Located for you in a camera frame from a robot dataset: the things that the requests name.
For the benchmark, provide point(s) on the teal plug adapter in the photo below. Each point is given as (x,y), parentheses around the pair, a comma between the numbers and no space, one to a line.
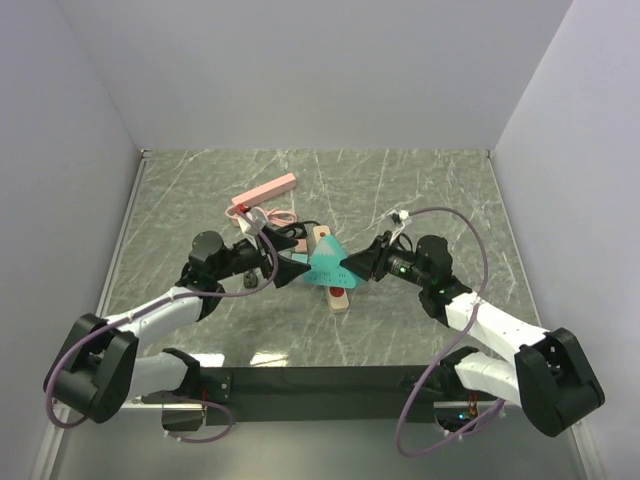
(300,257)

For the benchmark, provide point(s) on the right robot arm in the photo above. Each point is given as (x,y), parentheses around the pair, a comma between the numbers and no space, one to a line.
(545,373)

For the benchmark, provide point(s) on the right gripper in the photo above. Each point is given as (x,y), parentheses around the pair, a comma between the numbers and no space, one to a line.
(373,259)

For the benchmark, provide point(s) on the beige red power strip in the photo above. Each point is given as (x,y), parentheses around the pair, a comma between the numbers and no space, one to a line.
(337,298)

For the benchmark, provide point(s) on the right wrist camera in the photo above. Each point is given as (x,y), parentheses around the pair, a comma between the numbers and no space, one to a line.
(399,218)

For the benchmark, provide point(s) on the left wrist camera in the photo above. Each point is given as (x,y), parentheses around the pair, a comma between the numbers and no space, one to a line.
(251,220)

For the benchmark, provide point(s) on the black power plug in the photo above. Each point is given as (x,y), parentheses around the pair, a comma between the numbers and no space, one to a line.
(250,280)

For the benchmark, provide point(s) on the pink power strip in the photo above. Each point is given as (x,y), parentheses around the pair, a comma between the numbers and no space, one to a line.
(266,191)

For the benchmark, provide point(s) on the aluminium table edge rail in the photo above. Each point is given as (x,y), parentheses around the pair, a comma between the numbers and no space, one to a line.
(105,295)

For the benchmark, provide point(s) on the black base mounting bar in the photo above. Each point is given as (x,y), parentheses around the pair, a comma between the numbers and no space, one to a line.
(270,394)

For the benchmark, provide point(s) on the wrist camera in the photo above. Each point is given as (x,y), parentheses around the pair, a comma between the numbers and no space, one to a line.
(251,220)
(399,218)

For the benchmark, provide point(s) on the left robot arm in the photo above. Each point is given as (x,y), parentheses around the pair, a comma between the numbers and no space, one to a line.
(98,367)

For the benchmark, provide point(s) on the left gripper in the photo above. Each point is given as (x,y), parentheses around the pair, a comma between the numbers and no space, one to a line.
(290,269)

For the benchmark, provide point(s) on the brown pink plug adapter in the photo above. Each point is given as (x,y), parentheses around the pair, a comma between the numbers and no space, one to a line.
(301,246)

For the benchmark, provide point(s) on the teal triangular power strip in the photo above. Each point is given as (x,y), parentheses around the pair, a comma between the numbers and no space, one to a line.
(325,266)

